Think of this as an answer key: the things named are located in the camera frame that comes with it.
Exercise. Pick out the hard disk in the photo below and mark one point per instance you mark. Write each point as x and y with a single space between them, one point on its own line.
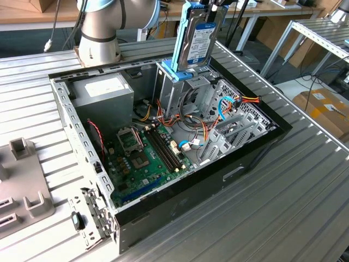
200 41

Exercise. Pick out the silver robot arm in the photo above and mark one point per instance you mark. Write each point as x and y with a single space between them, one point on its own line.
98 27

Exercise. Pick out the grey metal disk bay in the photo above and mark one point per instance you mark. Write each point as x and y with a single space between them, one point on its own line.
219 147

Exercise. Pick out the wooden desk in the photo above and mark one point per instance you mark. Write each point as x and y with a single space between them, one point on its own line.
272 11
27 15

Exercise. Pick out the grey metal drive cage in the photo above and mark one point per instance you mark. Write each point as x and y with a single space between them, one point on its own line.
174 92

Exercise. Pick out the cardboard box with labels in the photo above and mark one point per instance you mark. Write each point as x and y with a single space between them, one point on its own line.
321 114

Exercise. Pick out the black RAM slot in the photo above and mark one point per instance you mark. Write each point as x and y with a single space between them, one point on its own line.
162 149
168 146

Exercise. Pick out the grey power supply unit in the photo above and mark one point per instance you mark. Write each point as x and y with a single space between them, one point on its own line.
103 109

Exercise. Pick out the CPU socket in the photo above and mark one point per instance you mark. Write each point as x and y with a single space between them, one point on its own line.
140 161

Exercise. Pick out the brown wooden box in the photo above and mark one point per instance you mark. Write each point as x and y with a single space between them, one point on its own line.
43 5

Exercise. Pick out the green motherboard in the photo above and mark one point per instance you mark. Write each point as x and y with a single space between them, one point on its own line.
148 170

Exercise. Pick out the black case fan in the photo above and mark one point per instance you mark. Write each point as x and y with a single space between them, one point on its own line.
94 142

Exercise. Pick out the open black PC case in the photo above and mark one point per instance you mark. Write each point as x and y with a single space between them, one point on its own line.
191 196

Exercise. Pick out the blue expansion slot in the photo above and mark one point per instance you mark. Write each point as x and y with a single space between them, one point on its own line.
142 190

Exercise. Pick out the grey parts rack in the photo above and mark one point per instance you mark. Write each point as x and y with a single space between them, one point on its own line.
21 177

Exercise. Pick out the metal frame slat table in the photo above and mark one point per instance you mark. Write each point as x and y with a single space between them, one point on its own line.
321 27

